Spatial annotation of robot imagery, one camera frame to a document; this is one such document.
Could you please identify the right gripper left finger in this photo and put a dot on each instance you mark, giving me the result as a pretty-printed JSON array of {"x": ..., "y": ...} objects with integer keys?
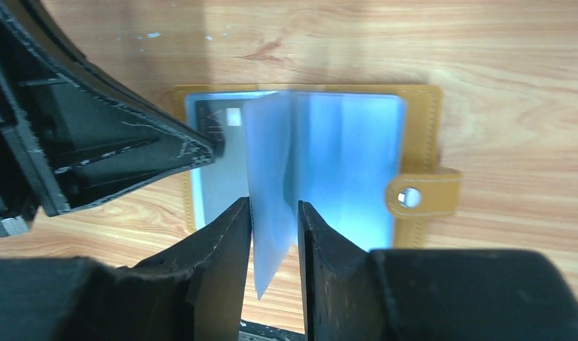
[{"x": 192, "y": 290}]

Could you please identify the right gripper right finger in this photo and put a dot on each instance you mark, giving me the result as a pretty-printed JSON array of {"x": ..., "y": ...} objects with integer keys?
[{"x": 428, "y": 294}]

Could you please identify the yellow leather card holder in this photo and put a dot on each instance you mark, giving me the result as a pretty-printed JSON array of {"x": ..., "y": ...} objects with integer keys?
[{"x": 365, "y": 156}]

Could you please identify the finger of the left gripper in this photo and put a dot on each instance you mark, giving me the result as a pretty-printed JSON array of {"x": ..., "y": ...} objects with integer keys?
[{"x": 71, "y": 136}]

